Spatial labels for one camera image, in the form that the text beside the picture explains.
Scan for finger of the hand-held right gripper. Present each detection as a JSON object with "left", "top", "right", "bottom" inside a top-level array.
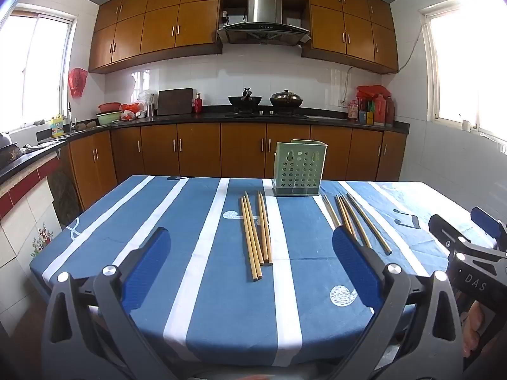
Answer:
[
  {"left": 428, "top": 214, "right": 473, "bottom": 255},
  {"left": 471, "top": 206, "right": 507, "bottom": 251}
]

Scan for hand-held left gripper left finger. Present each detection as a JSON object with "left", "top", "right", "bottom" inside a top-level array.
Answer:
[{"left": 42, "top": 226, "right": 172, "bottom": 380}]

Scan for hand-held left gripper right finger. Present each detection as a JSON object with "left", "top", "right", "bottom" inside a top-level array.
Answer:
[{"left": 332, "top": 225, "right": 464, "bottom": 380}]

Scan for green perforated utensil holder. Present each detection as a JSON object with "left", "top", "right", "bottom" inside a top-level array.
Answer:
[{"left": 272, "top": 139, "right": 328, "bottom": 198}]

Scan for person's right hand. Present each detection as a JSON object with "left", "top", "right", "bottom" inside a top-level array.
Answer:
[{"left": 459, "top": 300, "right": 484, "bottom": 350}]

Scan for blue white striped tablecloth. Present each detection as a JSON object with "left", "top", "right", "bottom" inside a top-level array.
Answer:
[{"left": 29, "top": 174, "right": 496, "bottom": 369}]

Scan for wooden base cabinets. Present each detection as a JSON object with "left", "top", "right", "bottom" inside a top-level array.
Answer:
[{"left": 67, "top": 122, "right": 408, "bottom": 210}]

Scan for large red sauce bottle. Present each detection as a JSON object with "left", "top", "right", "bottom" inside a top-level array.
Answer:
[{"left": 374, "top": 94, "right": 387, "bottom": 124}]

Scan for red bag over condiments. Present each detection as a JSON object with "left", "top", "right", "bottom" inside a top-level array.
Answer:
[{"left": 356, "top": 85, "right": 392, "bottom": 99}]

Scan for red and white plastic bag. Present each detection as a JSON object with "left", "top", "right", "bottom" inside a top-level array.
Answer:
[{"left": 121, "top": 102, "right": 145, "bottom": 121}]

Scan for black kitchen countertop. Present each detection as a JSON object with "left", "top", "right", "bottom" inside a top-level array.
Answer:
[{"left": 0, "top": 105, "right": 410, "bottom": 183}]

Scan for bright window with sill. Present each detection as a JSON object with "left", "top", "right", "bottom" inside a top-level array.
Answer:
[{"left": 420, "top": 0, "right": 507, "bottom": 135}]

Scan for grey cloth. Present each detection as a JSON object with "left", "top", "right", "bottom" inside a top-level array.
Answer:
[{"left": 22, "top": 140, "right": 60, "bottom": 155}]

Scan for steel cup with clear bag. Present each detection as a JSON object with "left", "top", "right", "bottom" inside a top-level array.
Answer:
[{"left": 138, "top": 89, "right": 157, "bottom": 117}]

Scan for yellow detergent bottle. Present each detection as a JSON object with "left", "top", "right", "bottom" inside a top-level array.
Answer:
[{"left": 51, "top": 114, "right": 68, "bottom": 138}]

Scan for dark wooden cutting board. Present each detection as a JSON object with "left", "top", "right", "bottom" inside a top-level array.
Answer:
[{"left": 157, "top": 88, "right": 194, "bottom": 116}]

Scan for black gas stove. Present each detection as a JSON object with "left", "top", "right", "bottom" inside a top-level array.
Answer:
[{"left": 226, "top": 109, "right": 309, "bottom": 119}]

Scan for dark pot with lid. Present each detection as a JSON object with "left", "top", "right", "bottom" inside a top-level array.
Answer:
[{"left": 270, "top": 90, "right": 304, "bottom": 108}]

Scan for dark cooking pot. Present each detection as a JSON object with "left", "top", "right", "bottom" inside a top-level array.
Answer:
[{"left": 0, "top": 132, "right": 22, "bottom": 167}]

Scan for black wok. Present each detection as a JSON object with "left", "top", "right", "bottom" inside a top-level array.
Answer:
[{"left": 228, "top": 87, "right": 263, "bottom": 107}]

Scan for red hanging plastic bag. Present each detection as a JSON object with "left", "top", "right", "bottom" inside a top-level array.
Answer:
[{"left": 68, "top": 67, "right": 88, "bottom": 99}]

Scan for sliding window with sink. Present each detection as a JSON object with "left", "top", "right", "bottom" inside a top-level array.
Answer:
[{"left": 0, "top": 6, "right": 78, "bottom": 133}]

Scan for steel range hood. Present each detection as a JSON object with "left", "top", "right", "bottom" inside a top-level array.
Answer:
[{"left": 216, "top": 0, "right": 311, "bottom": 45}]

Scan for grey wall cable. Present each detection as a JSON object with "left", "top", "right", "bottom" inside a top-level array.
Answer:
[{"left": 398, "top": 22, "right": 426, "bottom": 72}]

